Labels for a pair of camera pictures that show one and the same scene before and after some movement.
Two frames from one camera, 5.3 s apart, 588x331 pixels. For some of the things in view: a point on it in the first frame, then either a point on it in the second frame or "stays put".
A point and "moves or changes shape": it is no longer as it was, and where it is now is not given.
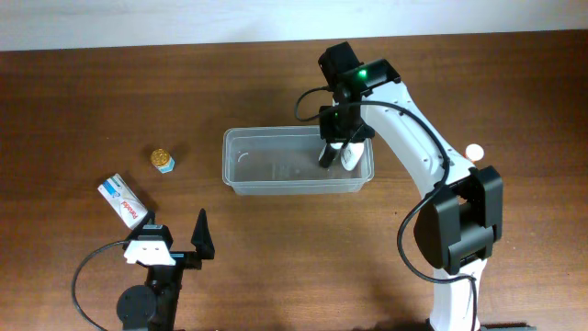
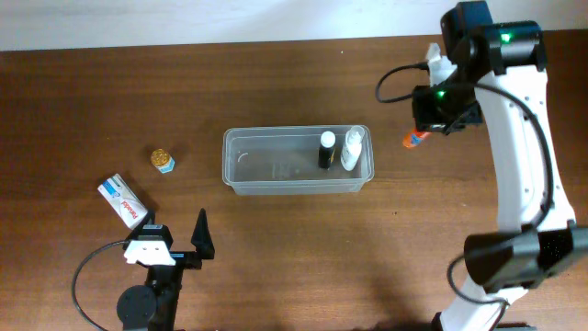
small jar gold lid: (159, 156) stays put
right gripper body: (338, 125) → (448, 108)
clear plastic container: (285, 161) stays put
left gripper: (200, 238) stays put
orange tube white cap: (474, 152) moves or changes shape
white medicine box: (124, 200) stays put
